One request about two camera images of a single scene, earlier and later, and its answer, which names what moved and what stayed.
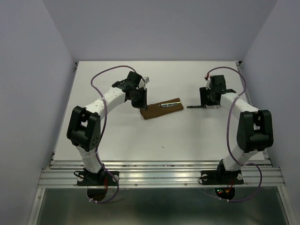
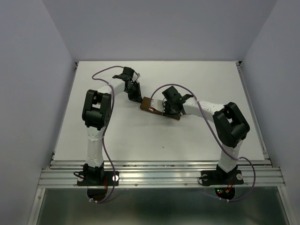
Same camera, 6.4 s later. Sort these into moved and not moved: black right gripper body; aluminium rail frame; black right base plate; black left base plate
Moved: black right gripper body
Not moved: black left base plate; aluminium rail frame; black right base plate
